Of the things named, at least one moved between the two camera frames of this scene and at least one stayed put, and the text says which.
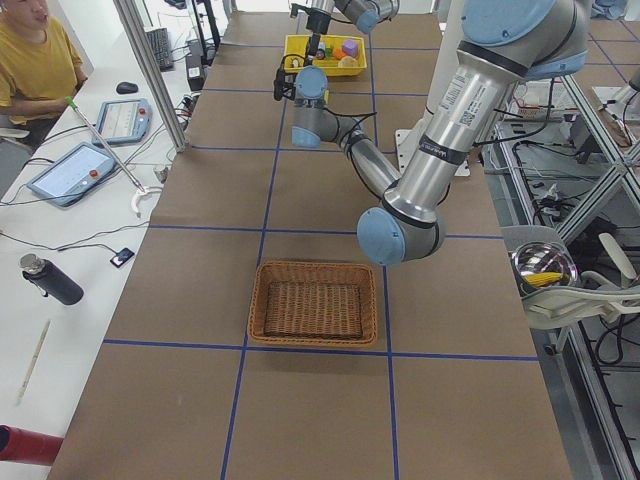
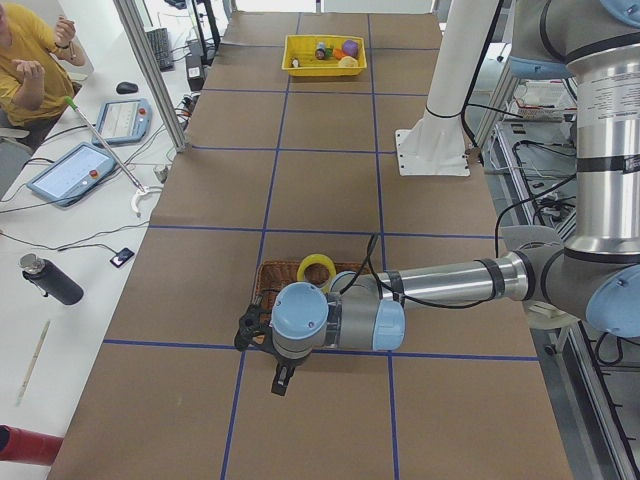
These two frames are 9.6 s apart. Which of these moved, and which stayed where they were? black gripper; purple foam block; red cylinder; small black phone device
Moved: black gripper
Stayed: red cylinder; small black phone device; purple foam block
